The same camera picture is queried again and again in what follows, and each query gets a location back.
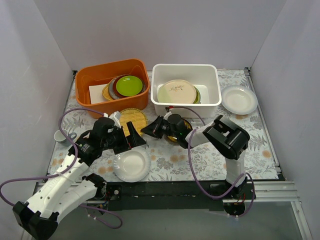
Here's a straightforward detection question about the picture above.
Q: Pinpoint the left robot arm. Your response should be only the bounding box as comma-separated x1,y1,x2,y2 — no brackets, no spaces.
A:
13,117,146,240

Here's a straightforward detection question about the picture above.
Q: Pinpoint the orange plastic bin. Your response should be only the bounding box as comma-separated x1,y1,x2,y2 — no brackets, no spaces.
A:
75,58,151,115

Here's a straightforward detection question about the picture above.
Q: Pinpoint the teal white dotted mug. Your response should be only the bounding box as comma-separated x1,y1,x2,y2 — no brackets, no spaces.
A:
53,129,77,147

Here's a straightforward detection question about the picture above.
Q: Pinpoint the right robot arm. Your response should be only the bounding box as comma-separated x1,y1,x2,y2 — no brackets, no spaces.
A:
141,114,250,200

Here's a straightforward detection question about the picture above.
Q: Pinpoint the white scalloped paper plate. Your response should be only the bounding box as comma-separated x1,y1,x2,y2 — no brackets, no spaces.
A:
113,146,152,183

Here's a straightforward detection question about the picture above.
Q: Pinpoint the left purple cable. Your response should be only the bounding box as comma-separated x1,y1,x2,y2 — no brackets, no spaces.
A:
0,107,124,230

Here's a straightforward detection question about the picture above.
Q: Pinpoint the aluminium frame rail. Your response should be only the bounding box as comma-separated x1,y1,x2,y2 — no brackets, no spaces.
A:
21,181,313,240

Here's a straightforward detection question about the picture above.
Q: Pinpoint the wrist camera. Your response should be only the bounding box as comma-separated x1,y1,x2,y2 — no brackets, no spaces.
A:
103,111,122,128
163,106,174,120

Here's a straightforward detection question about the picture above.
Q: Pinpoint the white plastic bin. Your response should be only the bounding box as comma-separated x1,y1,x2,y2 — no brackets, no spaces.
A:
150,64,222,118

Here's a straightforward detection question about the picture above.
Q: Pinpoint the cream plate with twig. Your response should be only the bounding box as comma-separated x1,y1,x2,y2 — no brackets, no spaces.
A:
157,79,197,104

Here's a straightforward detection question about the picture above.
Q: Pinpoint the woven mat in bin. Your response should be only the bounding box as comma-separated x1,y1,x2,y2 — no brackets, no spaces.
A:
101,83,114,101

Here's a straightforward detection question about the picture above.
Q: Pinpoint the dark red plate in bin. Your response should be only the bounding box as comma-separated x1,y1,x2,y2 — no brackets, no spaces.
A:
113,75,145,98

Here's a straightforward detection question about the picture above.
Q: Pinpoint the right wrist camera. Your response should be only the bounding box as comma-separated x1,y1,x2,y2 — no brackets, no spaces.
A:
163,106,174,120

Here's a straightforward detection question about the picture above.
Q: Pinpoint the green round plate in bin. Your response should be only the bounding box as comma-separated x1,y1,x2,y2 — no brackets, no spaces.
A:
115,75,143,97

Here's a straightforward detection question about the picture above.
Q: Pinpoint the round woven bamboo mat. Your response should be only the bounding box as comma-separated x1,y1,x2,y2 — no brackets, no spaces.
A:
119,108,148,137

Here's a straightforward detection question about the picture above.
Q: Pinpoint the white paper in bin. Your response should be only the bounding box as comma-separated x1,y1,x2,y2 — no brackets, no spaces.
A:
89,84,108,105

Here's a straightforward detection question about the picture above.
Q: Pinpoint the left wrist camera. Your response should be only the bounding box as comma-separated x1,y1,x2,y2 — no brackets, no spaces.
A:
103,111,122,128

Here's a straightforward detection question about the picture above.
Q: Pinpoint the green polka dot plate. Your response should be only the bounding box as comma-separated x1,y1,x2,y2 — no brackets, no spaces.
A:
193,86,201,104

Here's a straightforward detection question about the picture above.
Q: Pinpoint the yellow brown patterned plate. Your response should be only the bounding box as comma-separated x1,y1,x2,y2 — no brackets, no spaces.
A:
167,118,193,143

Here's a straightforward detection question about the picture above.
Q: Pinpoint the white deep bowl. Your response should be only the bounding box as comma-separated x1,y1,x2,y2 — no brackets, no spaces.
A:
221,85,258,115

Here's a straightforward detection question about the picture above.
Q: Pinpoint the grey plate in bin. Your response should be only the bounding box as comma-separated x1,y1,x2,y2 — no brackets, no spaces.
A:
108,77,121,100

